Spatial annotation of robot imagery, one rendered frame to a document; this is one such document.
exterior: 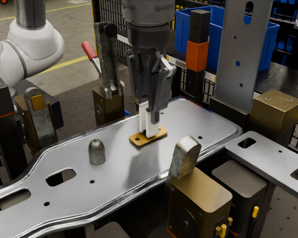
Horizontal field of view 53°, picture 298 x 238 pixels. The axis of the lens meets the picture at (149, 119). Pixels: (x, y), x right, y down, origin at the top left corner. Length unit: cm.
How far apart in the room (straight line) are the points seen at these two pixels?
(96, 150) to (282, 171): 35
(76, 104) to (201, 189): 104
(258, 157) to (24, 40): 88
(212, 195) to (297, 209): 55
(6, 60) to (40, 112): 51
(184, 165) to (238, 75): 37
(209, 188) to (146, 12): 29
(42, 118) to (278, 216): 69
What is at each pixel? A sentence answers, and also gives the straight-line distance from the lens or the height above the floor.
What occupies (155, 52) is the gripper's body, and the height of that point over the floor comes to 120.
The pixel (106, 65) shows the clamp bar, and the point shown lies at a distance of 69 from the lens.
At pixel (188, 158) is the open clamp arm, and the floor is 109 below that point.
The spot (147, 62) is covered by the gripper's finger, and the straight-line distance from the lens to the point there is 54.
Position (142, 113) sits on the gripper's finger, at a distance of 62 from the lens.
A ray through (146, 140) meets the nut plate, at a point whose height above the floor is 101.
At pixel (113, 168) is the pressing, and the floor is 100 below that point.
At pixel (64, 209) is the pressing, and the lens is 52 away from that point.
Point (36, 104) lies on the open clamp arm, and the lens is 65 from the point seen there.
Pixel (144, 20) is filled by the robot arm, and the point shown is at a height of 126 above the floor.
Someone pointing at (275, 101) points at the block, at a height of 106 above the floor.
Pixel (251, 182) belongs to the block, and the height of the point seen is 98.
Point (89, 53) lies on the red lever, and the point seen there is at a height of 113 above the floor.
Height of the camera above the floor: 138
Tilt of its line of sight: 32 degrees down
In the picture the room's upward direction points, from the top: straight up
